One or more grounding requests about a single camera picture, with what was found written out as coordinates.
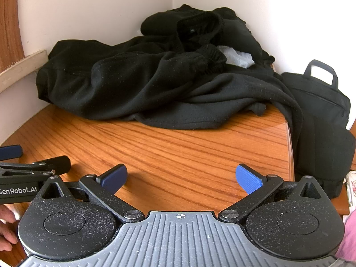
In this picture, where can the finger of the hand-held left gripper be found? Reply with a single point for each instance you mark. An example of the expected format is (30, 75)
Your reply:
(55, 164)
(11, 151)

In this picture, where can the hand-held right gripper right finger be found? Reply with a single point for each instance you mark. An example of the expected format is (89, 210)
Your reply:
(249, 178)

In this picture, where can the black fleece sweatshirt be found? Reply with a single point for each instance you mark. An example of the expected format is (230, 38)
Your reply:
(111, 83)

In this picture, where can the black laptop bag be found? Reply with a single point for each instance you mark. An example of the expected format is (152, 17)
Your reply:
(319, 122)

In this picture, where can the person's left hand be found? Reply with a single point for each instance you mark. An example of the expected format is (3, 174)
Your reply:
(7, 242)

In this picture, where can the black pants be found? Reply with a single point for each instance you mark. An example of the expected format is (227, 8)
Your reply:
(222, 100)

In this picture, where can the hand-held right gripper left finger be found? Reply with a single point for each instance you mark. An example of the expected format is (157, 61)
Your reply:
(114, 178)

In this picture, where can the person's pink clothing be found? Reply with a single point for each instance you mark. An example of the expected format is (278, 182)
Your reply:
(350, 236)

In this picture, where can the floral cloth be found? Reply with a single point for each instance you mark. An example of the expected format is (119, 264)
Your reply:
(351, 189)

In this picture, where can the brown wooden window trim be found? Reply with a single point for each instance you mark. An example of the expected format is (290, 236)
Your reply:
(11, 27)

